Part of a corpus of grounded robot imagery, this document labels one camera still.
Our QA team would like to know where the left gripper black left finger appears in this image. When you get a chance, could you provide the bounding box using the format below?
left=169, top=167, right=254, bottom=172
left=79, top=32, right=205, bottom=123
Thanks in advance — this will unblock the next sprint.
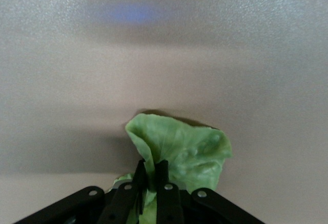
left=97, top=160, right=147, bottom=224

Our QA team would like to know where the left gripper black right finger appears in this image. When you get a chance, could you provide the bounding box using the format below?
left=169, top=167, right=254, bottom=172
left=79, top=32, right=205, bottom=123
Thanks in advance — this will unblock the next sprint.
left=155, top=160, right=185, bottom=224

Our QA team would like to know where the green lettuce leaf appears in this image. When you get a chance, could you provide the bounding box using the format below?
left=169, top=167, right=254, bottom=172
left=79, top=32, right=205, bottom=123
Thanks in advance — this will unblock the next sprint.
left=112, top=113, right=233, bottom=224

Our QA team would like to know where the brown table cover mat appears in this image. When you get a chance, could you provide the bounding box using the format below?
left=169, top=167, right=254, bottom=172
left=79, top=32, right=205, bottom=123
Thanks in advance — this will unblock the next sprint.
left=0, top=0, right=328, bottom=224

